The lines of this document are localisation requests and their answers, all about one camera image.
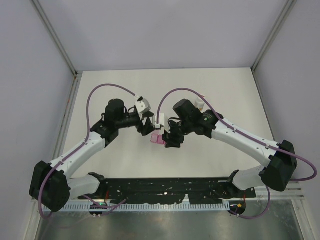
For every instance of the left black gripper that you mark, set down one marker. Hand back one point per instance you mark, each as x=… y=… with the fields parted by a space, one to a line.
x=148 y=127

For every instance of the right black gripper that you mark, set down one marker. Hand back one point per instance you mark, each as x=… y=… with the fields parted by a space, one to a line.
x=171 y=139

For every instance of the pink weekly pill organizer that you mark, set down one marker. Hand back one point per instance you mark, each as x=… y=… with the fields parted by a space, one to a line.
x=157 y=139

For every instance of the white pill bottle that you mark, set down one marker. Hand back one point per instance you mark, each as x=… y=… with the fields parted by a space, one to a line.
x=199 y=104

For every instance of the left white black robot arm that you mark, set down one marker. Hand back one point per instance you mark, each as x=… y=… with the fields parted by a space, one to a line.
x=53 y=184

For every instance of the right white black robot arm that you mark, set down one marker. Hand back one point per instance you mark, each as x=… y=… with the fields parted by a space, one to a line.
x=276 y=160

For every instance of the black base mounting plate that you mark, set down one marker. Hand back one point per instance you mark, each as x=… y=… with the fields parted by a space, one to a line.
x=170 y=191

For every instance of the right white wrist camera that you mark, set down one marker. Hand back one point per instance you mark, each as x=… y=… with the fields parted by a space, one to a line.
x=158 y=121

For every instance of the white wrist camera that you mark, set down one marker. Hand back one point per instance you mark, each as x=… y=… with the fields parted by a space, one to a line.
x=142 y=105
x=158 y=121

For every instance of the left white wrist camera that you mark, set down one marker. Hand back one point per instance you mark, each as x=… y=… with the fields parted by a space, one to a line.
x=142 y=105

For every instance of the white slotted cable duct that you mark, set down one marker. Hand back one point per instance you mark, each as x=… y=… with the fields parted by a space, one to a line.
x=86 y=206

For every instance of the left side aluminium rail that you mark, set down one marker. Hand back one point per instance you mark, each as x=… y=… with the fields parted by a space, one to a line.
x=65 y=121

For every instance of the aluminium frame rail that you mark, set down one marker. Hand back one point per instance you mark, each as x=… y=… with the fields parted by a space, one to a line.
x=292 y=192

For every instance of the left aluminium corner post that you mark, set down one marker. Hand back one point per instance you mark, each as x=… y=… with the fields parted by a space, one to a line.
x=53 y=35

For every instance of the aluminium corner post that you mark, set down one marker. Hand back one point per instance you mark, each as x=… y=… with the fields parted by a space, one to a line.
x=276 y=28
x=53 y=35

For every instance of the right aluminium corner post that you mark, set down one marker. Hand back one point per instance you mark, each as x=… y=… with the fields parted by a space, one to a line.
x=276 y=28

